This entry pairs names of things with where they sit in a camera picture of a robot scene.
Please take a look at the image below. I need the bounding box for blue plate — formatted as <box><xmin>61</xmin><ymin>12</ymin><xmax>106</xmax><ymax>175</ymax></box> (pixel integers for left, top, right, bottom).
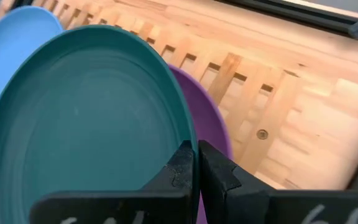
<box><xmin>0</xmin><ymin>5</ymin><xmax>64</xmax><ymax>138</ymax></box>

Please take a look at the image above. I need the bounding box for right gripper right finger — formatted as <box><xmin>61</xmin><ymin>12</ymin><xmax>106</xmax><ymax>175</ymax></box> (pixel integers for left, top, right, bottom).
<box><xmin>198</xmin><ymin>139</ymin><xmax>358</xmax><ymax>224</ymax></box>

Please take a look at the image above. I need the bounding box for teal plate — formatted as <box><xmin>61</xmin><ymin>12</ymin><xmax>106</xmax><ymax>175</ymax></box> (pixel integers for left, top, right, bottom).
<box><xmin>0</xmin><ymin>24</ymin><xmax>198</xmax><ymax>224</ymax></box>

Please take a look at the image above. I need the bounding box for purple plate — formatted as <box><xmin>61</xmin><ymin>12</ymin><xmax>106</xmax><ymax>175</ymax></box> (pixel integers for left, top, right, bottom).
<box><xmin>168</xmin><ymin>63</ymin><xmax>233</xmax><ymax>224</ymax></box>

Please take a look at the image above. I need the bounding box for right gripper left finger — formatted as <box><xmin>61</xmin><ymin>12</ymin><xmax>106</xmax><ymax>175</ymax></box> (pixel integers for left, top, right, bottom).
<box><xmin>29</xmin><ymin>140</ymin><xmax>196</xmax><ymax>224</ymax></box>

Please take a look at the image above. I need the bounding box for wooden slatted shelf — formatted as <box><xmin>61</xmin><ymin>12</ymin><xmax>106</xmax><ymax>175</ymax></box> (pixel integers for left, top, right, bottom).
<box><xmin>0</xmin><ymin>0</ymin><xmax>301</xmax><ymax>187</ymax></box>

